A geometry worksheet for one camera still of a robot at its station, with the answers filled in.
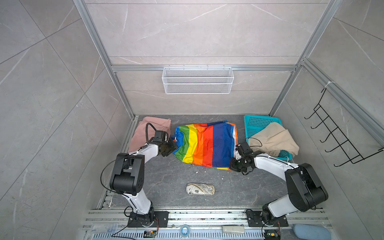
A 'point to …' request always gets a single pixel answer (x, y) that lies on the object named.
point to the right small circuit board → (272, 234)
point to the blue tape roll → (184, 230)
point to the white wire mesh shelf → (197, 80)
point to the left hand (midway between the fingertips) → (175, 144)
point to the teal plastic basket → (254, 123)
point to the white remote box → (233, 229)
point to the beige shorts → (272, 139)
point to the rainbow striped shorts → (209, 145)
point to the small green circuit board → (149, 233)
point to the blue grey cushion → (311, 232)
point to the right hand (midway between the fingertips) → (229, 165)
